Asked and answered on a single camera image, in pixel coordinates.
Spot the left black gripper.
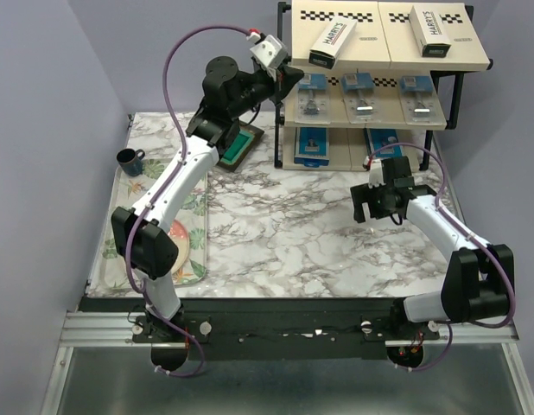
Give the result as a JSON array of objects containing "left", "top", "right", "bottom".
[{"left": 228, "top": 62, "right": 304, "bottom": 119}]

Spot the blister razor pack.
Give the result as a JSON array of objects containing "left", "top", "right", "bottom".
[
  {"left": 340, "top": 72, "right": 380, "bottom": 125},
  {"left": 296, "top": 73, "right": 330, "bottom": 125},
  {"left": 398, "top": 75, "right": 439, "bottom": 125}
]

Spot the tall white slim box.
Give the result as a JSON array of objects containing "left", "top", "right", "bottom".
[{"left": 308, "top": 16, "right": 357, "bottom": 69}]

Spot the blue Harry's razor box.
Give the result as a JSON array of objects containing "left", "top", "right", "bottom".
[
  {"left": 294, "top": 127, "right": 329, "bottom": 168},
  {"left": 363, "top": 129, "right": 404, "bottom": 169}
]

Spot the white Harry's box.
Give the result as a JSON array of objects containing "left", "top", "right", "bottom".
[{"left": 409, "top": 3, "right": 451, "bottom": 58}]

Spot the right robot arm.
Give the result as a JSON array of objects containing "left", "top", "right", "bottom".
[{"left": 351, "top": 156, "right": 514, "bottom": 339}]

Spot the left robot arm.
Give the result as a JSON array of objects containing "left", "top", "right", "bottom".
[{"left": 111, "top": 56, "right": 304, "bottom": 342}]

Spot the bottom left beige shelf board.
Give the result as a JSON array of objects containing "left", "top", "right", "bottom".
[{"left": 281, "top": 127, "right": 352, "bottom": 171}]

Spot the middle left beige shelf board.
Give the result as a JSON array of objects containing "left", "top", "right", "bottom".
[{"left": 283, "top": 67, "right": 367, "bottom": 128}]

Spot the middle right beige shelf board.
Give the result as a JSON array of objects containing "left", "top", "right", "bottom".
[{"left": 367, "top": 70, "right": 447, "bottom": 131}]

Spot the square green ceramic plate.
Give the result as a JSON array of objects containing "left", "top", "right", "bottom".
[{"left": 217, "top": 123, "right": 264, "bottom": 172}]

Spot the dark blue mug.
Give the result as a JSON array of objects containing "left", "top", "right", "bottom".
[{"left": 116, "top": 148, "right": 146, "bottom": 177}]

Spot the pink cream round plate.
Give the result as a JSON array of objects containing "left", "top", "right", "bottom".
[{"left": 168, "top": 220, "right": 190, "bottom": 284}]

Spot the floral leaf serving tray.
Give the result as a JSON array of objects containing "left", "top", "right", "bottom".
[{"left": 87, "top": 158, "right": 207, "bottom": 297}]

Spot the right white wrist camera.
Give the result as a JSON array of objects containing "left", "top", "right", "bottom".
[{"left": 364, "top": 157, "right": 385, "bottom": 188}]

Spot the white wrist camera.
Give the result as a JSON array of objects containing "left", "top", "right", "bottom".
[
  {"left": 246, "top": 29, "right": 289, "bottom": 73},
  {"left": 364, "top": 157, "right": 385, "bottom": 188}
]

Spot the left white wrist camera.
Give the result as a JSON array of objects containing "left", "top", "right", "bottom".
[{"left": 246, "top": 29, "right": 289, "bottom": 73}]

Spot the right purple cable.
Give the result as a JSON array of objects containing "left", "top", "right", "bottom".
[{"left": 366, "top": 142, "right": 518, "bottom": 373}]

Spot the purple cable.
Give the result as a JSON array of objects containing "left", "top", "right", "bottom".
[
  {"left": 366, "top": 142, "right": 518, "bottom": 373},
  {"left": 124, "top": 24, "right": 255, "bottom": 380}
]

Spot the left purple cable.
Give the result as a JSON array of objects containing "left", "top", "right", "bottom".
[{"left": 124, "top": 24, "right": 255, "bottom": 380}]

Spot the aluminium rail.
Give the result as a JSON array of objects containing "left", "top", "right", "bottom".
[{"left": 59, "top": 311, "right": 519, "bottom": 348}]

